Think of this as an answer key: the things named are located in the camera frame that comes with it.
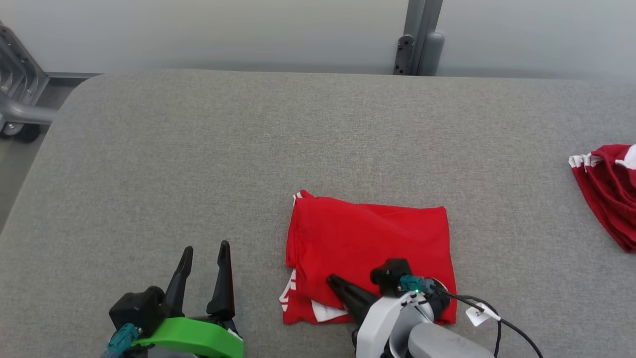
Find teal cable connector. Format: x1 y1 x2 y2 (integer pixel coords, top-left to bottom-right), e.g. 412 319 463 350
101 323 141 358
399 275 436 295

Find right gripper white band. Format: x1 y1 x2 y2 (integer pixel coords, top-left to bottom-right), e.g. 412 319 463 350
326 274 433 358

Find red shorts with white stripe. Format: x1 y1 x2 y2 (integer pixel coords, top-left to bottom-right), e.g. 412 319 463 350
568 144 636 253

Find white paper cable label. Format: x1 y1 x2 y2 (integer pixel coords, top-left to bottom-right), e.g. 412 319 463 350
466 303 501 328

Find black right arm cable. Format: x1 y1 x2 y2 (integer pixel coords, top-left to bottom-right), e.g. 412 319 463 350
431 285 545 358

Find teal right cable connector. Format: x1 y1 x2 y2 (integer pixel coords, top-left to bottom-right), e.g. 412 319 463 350
399 275 436 295

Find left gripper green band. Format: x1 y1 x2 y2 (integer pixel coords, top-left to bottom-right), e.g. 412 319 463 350
132 241 244 358

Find grey metal frame with caster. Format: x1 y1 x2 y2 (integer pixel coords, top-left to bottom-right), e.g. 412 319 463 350
0 22 60 143

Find red jersey with white sleeves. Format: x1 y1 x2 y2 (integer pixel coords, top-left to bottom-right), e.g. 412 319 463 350
279 189 458 326

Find teal left cable connector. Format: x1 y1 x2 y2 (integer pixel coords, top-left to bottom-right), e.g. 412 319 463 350
101 323 141 358

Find grey metal post with bracket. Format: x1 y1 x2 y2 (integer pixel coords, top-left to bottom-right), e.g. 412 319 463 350
393 0 445 77

